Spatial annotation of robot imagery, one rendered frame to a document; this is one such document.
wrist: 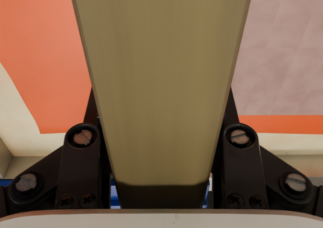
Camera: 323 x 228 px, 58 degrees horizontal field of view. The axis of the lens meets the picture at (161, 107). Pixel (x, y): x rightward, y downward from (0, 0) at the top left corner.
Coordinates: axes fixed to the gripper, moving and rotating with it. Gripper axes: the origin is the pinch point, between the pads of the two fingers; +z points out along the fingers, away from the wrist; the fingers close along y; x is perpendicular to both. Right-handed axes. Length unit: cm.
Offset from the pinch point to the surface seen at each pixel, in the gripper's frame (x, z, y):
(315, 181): -25.9, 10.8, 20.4
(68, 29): -4.9, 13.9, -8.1
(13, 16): -3.6, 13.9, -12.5
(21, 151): -23.8, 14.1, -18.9
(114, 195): -27.4, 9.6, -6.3
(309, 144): -22.4, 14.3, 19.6
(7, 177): -24.9, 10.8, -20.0
